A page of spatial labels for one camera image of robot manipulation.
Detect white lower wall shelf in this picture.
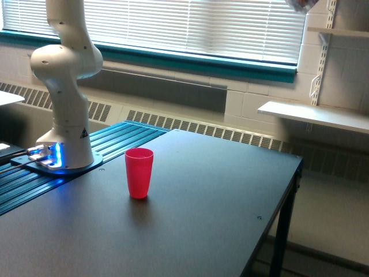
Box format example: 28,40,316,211
258,101,368,134

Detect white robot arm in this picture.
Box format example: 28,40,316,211
30,1,103,173

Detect clear plastic cup with candy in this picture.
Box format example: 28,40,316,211
285,0,319,13

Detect white upper wall shelf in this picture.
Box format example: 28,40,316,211
307,27,369,40

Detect white window blinds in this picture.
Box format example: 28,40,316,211
1,1,305,67

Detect white shelf rail bracket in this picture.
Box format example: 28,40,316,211
308,0,337,106

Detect red plastic cup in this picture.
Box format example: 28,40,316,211
125,148,154,199

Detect baseboard radiator grille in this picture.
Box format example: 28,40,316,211
1,83,368,182

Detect white wall shelf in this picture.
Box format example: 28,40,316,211
307,27,369,40
258,101,368,134

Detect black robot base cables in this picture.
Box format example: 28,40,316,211
0,147,38,174

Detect black table leg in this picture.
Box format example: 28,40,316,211
269,170,302,276

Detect white table at left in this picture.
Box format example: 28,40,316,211
0,91,25,106

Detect blue slotted aluminium base plate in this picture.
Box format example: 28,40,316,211
1,121,169,215

